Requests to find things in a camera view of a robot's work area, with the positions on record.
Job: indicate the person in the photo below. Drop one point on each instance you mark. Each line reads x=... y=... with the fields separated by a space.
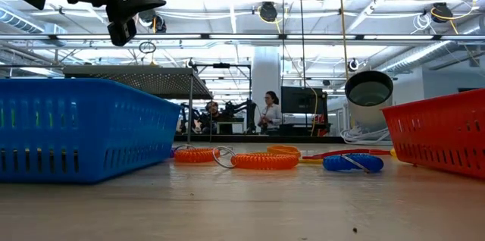
x=271 y=114
x=210 y=116

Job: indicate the black computer monitor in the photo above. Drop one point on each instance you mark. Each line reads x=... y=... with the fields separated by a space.
x=303 y=100

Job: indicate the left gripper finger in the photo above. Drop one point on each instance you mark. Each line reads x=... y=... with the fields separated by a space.
x=136 y=8

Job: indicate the white dome camera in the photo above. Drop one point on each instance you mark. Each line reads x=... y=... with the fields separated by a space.
x=369 y=89

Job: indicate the yellow rubber band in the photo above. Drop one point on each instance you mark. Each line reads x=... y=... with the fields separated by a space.
x=310 y=161

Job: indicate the red plastic basket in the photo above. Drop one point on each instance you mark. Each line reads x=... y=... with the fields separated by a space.
x=439 y=135

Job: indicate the grey perforated metal shelf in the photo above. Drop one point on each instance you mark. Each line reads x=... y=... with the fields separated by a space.
x=144 y=82

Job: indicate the orange rubber band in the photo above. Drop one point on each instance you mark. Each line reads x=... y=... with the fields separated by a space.
x=282 y=148

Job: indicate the orange coil wristband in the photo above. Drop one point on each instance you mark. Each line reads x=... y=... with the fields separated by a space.
x=265 y=161
x=197 y=155

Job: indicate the white square column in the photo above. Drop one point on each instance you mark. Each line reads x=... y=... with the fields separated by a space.
x=266 y=70

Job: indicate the purple coil wristband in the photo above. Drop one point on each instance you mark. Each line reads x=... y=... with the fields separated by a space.
x=173 y=153

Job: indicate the blue plastic basket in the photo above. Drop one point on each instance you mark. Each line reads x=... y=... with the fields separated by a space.
x=76 y=131

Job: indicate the black background station frame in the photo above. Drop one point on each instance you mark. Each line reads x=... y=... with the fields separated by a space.
x=223 y=66

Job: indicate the blue coil wristband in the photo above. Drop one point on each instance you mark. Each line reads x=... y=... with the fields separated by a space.
x=335 y=163

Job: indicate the black background robot arm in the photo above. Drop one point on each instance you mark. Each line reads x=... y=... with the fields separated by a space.
x=242 y=110

